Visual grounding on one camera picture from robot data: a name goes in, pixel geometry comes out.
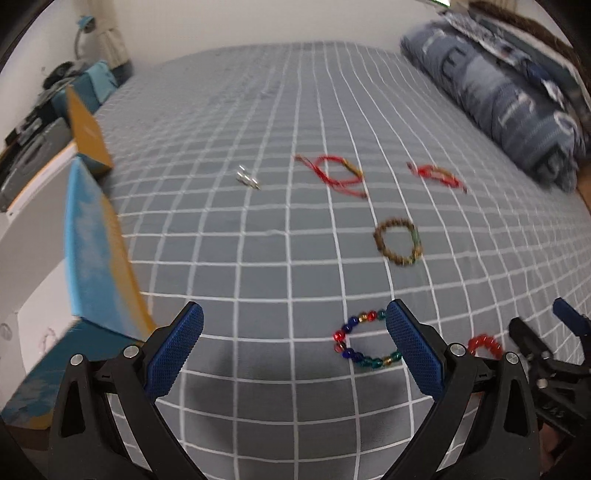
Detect grey suitcase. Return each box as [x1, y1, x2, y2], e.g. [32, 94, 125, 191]
[0, 115, 75, 210]

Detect white cardboard box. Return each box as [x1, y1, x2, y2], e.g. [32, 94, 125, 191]
[0, 85, 158, 431]

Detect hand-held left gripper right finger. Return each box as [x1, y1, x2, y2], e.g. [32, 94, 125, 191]
[385, 299, 542, 480]

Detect red string bracelet gold bead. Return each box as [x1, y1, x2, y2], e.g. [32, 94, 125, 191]
[294, 154, 369, 200]

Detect beige curtain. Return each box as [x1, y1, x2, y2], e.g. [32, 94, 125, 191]
[95, 0, 134, 71]

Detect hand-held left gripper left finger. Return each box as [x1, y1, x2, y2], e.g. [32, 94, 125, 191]
[48, 301, 206, 480]

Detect folded blue blanket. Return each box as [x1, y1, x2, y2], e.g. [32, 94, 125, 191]
[399, 18, 583, 193]

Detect blue desk lamp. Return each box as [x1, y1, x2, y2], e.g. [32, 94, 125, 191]
[73, 14, 99, 62]

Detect teal suitcase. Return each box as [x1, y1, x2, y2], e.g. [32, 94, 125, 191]
[50, 74, 105, 120]

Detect teal cloth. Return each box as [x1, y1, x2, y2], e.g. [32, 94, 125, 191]
[85, 61, 122, 101]

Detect brown wooden bead bracelet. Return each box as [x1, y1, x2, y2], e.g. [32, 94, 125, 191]
[373, 217, 424, 268]

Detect patterned blue pillow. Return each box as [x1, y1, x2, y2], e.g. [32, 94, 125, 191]
[436, 0, 591, 118]

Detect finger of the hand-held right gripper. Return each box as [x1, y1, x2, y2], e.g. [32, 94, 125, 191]
[552, 297, 591, 337]
[508, 317, 557, 370]

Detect multicolour glass bead bracelet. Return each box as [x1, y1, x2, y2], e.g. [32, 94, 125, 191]
[333, 309, 403, 372]

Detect pile of black equipment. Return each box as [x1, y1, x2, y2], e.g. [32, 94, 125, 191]
[42, 59, 89, 90]

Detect silver earrings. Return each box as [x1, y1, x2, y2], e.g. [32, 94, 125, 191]
[235, 163, 264, 191]

